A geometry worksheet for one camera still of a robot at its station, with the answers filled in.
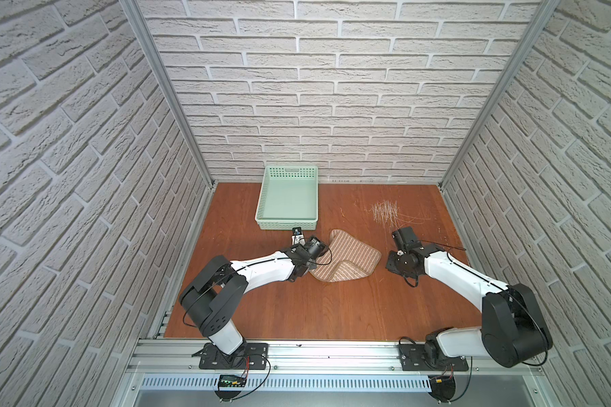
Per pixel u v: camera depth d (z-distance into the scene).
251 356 0.73
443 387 0.69
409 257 0.65
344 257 0.94
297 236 0.81
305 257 0.69
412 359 0.73
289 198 1.15
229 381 0.72
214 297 0.45
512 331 0.42
